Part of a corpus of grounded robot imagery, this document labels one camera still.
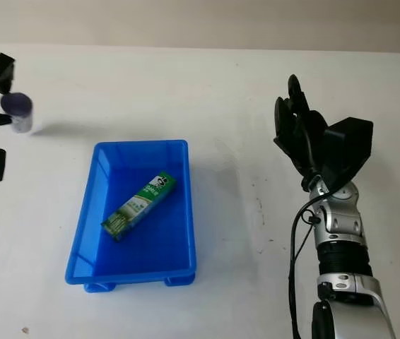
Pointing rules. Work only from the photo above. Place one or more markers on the green toothpaste box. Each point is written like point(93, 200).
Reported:
point(140, 205)

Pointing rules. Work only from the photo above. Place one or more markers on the purple cylindrical can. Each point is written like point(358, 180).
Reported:
point(19, 109)

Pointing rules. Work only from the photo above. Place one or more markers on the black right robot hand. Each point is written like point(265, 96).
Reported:
point(302, 137)

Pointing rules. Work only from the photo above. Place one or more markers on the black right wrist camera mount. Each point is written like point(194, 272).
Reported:
point(350, 148)

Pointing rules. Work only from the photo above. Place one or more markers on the blue plastic tray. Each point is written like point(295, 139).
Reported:
point(140, 257)

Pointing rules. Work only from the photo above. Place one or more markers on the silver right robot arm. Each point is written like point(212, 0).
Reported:
point(345, 229)

